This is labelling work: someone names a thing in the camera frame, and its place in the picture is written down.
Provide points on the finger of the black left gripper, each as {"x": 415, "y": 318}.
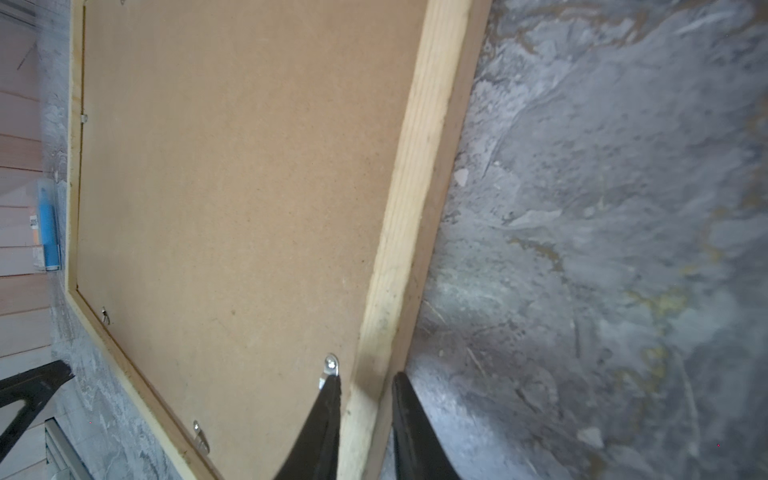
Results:
{"x": 34, "y": 388}

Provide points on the brown cardboard backing board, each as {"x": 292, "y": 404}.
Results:
{"x": 236, "y": 162}

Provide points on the light wooden picture frame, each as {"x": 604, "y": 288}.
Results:
{"x": 450, "y": 42}

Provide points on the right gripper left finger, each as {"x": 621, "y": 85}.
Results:
{"x": 315, "y": 452}

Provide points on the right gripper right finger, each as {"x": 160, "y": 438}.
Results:
{"x": 417, "y": 451}

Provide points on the pack of coloured highlighters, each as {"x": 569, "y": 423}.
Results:
{"x": 44, "y": 226}

